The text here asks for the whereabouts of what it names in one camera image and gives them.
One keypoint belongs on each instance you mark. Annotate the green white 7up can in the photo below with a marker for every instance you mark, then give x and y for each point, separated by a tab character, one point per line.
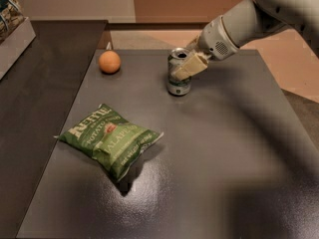
176	87

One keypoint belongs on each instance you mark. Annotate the green jalapeno chip bag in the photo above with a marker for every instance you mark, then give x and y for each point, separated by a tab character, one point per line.
114	142

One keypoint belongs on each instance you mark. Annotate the grey snack display box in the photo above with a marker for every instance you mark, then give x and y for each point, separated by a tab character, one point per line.
16	34

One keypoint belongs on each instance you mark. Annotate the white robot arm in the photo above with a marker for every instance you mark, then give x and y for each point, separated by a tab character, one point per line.
247	21

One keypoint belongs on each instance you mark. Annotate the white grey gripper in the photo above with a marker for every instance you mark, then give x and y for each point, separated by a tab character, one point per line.
215	41

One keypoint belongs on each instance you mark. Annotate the orange fruit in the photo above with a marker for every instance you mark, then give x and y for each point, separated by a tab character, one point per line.
109	62

